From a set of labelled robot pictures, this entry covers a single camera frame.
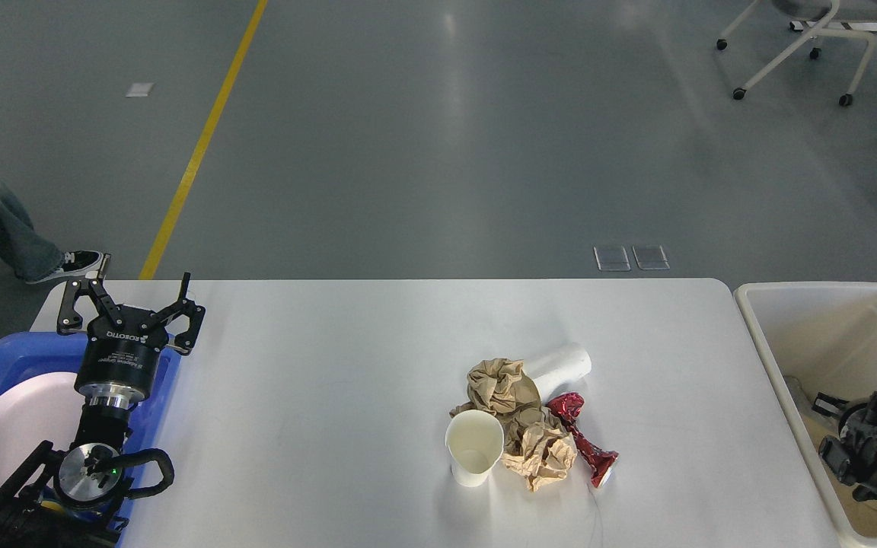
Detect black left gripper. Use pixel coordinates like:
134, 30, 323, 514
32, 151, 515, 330
57, 254, 206, 403

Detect pink plate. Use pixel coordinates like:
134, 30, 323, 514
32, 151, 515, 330
0, 371, 84, 486

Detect light brown paper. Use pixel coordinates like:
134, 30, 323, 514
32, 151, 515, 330
502, 421, 576, 492

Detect white paper cup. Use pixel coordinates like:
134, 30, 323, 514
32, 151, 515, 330
445, 409, 505, 488
523, 342, 592, 403

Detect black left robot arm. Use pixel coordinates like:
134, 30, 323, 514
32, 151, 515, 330
0, 254, 206, 547

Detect clear plastic wrap in bin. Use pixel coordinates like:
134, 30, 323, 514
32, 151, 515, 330
782, 375, 831, 429

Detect black white sneaker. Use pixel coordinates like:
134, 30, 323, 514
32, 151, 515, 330
25, 250, 104, 285

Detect beige plastic bin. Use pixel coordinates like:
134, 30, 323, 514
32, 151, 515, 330
734, 282, 877, 547

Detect blue plastic tray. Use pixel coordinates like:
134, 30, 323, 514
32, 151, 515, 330
0, 332, 180, 547

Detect person leg in jeans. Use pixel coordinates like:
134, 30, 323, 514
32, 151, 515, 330
0, 181, 65, 283

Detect crushed red can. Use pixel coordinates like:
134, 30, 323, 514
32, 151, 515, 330
547, 392, 619, 489

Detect lying white paper cup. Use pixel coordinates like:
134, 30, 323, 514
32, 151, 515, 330
523, 342, 592, 403

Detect dark crumpled brown paper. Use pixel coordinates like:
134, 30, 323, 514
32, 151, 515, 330
449, 358, 568, 455

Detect white rolling chair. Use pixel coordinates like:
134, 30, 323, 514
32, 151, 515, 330
732, 1, 877, 107

